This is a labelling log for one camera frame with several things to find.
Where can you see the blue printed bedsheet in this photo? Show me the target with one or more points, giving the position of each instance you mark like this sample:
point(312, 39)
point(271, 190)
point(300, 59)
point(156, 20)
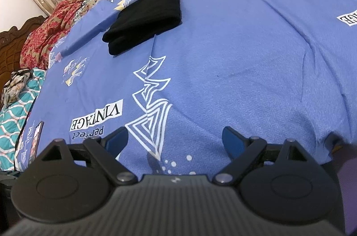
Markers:
point(237, 57)

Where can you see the red floral blanket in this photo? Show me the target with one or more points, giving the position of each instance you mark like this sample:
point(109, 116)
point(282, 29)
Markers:
point(55, 21)

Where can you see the crumpled floral cloth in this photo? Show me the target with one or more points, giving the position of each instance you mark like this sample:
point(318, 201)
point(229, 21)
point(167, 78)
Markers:
point(16, 84)

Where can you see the dark rectangular card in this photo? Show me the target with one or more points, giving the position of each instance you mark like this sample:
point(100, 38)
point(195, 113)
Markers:
point(36, 141)

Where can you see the black pants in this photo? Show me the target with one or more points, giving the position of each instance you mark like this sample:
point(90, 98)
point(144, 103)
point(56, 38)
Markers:
point(143, 20)

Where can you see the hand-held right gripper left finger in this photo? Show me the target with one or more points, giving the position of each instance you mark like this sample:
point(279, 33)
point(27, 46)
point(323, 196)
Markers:
point(115, 141)

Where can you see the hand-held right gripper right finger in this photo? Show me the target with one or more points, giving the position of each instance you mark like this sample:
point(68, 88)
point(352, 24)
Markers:
point(233, 141)

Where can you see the teal patterned pillow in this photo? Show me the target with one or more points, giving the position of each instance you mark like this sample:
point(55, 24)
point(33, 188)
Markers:
point(16, 119)

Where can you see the carved wooden headboard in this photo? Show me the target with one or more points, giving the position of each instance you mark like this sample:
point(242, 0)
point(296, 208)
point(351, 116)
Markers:
point(14, 46)

